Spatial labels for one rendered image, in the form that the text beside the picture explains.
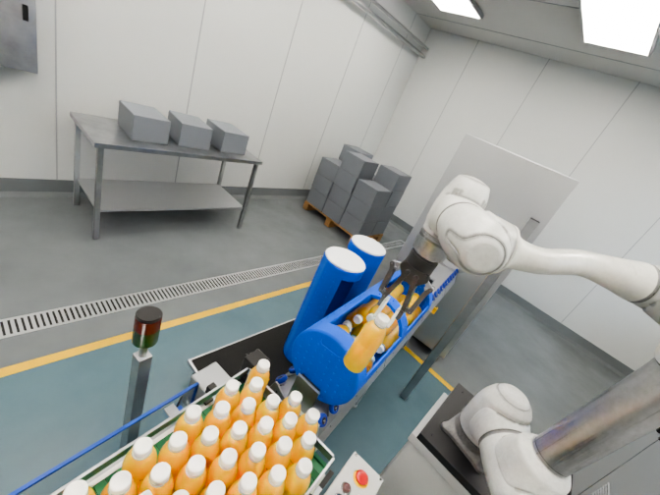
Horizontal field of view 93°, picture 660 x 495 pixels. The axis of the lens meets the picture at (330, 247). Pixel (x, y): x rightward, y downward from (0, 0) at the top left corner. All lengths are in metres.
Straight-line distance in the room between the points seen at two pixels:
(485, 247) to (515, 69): 5.84
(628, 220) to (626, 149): 0.95
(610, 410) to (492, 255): 0.55
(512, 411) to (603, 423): 0.28
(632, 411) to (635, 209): 5.02
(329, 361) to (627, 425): 0.77
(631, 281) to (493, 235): 0.46
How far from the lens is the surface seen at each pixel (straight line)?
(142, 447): 0.94
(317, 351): 1.17
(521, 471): 1.14
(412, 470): 1.47
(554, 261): 0.75
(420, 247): 0.80
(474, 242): 0.59
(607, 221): 5.92
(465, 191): 0.76
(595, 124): 6.01
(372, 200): 4.57
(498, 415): 1.25
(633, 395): 1.02
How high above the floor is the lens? 1.93
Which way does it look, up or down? 26 degrees down
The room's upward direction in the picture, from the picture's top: 24 degrees clockwise
